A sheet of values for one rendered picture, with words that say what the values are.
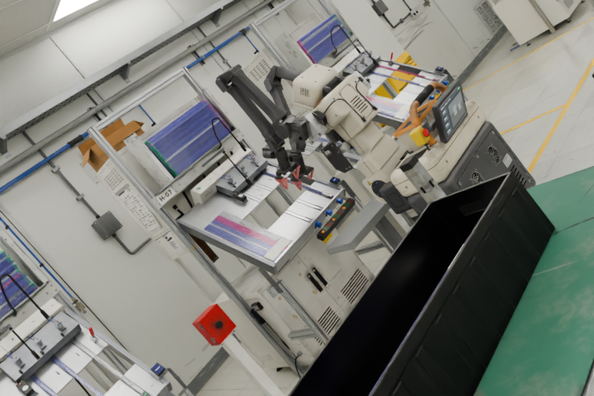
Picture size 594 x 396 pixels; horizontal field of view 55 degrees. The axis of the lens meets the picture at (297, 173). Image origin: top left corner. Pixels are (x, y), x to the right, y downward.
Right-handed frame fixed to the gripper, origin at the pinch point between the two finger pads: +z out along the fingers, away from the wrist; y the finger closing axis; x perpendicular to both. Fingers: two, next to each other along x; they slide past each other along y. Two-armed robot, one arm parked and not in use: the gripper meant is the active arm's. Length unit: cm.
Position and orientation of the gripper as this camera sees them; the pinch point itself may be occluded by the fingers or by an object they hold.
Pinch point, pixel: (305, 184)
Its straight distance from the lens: 319.4
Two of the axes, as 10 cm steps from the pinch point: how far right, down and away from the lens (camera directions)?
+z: 2.4, 8.1, 5.4
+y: -5.8, 5.6, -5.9
